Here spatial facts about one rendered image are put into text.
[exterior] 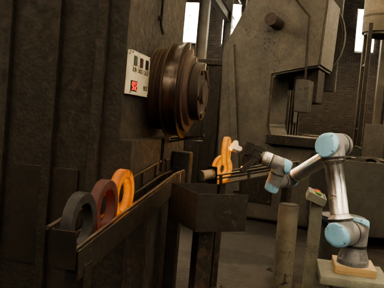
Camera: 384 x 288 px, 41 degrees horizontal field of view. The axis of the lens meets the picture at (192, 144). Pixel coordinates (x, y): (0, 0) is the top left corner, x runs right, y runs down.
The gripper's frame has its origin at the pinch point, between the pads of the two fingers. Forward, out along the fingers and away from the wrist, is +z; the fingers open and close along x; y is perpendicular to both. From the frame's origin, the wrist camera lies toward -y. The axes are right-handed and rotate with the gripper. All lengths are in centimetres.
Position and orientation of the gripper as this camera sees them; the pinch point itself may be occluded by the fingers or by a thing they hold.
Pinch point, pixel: (226, 147)
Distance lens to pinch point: 272.6
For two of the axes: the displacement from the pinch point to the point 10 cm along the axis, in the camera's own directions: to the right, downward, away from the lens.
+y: 3.5, -9.3, -0.8
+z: -9.1, -3.6, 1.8
